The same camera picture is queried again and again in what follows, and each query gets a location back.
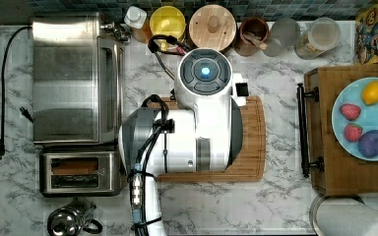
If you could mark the purple plum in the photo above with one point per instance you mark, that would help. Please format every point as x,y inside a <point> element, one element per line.
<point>368,143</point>

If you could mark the glass jar with cereal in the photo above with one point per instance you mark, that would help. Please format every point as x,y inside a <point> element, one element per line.
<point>323,35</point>

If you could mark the silver two-slot toaster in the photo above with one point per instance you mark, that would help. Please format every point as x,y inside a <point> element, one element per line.
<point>107,181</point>

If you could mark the red strawberry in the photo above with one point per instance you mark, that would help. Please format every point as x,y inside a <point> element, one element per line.
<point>352,132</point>
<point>350,111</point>

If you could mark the clear empty glass jar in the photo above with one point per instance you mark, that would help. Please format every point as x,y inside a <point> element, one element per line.
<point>284,33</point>

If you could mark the upper red strawberry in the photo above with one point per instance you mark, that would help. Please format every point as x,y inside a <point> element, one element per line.
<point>350,111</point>

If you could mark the light blue plate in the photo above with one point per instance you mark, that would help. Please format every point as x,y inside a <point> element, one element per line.
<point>367,120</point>

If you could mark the wooden cutting board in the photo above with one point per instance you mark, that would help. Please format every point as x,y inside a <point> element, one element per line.
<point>249,165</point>

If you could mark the stainless steel toaster oven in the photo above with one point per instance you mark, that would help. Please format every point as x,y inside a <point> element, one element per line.
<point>76,91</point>

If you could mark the bread slice in toaster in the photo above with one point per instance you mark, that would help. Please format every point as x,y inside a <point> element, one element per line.
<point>72,166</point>

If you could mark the white cap juice bottle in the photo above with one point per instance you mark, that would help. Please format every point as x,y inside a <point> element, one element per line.
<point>137,20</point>

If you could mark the yellow cup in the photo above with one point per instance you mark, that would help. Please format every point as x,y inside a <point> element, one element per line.
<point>168,20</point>

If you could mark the brown wooden utensil cup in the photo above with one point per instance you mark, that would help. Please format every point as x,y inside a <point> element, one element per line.
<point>251,36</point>

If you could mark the wooden drawer cabinet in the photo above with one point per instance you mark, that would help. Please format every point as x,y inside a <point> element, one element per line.
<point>343,174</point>

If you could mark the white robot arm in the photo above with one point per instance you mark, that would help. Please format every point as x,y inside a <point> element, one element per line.
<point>205,133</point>

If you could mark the yellow lemon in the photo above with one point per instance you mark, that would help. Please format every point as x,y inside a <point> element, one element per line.
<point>369,94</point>

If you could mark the lower red strawberry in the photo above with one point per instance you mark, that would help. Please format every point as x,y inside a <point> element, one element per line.
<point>352,132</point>

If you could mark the round wooden lid jar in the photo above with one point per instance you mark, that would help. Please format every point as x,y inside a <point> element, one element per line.
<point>212,26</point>

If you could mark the colourful cereal box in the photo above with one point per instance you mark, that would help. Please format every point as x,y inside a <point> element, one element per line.
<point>366,37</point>

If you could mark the shiny steel kettle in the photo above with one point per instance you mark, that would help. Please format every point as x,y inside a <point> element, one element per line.
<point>73,218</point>

